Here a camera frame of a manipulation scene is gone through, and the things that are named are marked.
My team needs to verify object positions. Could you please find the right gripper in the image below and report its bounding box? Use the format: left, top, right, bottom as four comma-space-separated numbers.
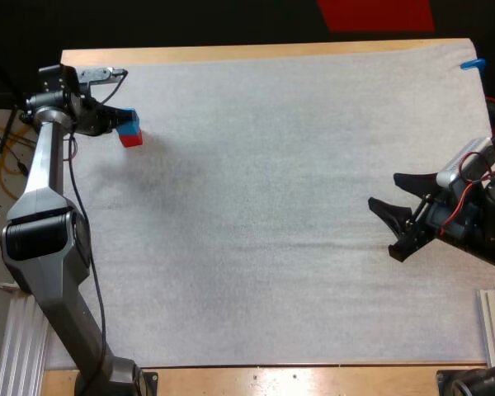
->
367, 172, 491, 263

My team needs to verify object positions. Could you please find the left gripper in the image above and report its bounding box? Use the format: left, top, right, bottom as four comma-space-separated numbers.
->
70, 95, 139, 138

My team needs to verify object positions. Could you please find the blue cube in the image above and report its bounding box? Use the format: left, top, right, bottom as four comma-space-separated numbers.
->
115, 109, 143, 138

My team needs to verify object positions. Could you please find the red cube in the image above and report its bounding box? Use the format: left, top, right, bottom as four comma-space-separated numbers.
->
119, 131, 144, 149

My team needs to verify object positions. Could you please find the blue table clip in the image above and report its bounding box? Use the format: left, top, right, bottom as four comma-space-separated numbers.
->
459, 58, 488, 72

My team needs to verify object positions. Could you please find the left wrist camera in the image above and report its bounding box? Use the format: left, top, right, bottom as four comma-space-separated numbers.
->
75, 66, 127, 86

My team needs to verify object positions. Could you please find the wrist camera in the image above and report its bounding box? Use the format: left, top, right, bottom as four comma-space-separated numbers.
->
436, 137, 495, 190
75, 66, 127, 86

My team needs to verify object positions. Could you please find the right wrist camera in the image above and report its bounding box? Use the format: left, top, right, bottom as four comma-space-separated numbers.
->
436, 137, 495, 190

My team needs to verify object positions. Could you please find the ribbed aluminium rail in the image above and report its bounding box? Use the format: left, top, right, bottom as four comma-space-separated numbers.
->
474, 288, 495, 368
0, 288, 51, 396

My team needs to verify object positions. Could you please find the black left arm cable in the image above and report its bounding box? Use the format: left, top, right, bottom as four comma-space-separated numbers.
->
67, 68, 130, 366

